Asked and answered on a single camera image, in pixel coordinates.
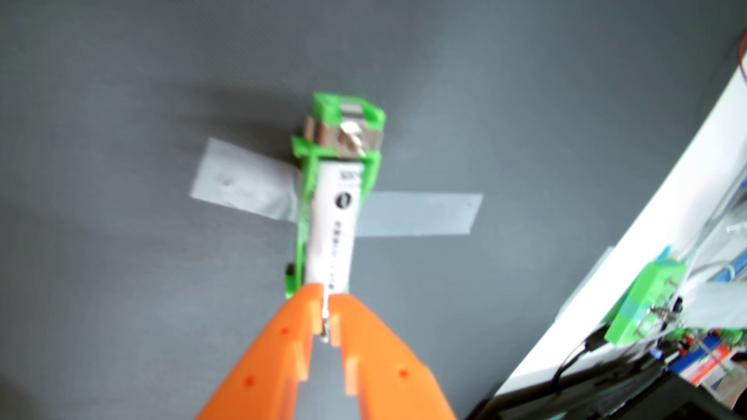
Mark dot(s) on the black Dell laptop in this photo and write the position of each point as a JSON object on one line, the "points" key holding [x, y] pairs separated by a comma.
{"points": [[642, 402]]}

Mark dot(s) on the dark grey fabric mat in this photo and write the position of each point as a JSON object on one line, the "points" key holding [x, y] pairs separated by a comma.
{"points": [[146, 291]]}

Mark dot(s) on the green switch box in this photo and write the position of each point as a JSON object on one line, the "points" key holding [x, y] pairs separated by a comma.
{"points": [[636, 309]]}

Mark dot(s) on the white cylindrical battery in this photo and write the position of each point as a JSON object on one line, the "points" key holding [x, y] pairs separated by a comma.
{"points": [[332, 245]]}

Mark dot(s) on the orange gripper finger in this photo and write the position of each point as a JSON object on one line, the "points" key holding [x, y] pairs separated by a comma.
{"points": [[391, 373], [268, 361]]}

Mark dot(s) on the green battery holder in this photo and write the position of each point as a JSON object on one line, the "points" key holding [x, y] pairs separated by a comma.
{"points": [[327, 108]]}

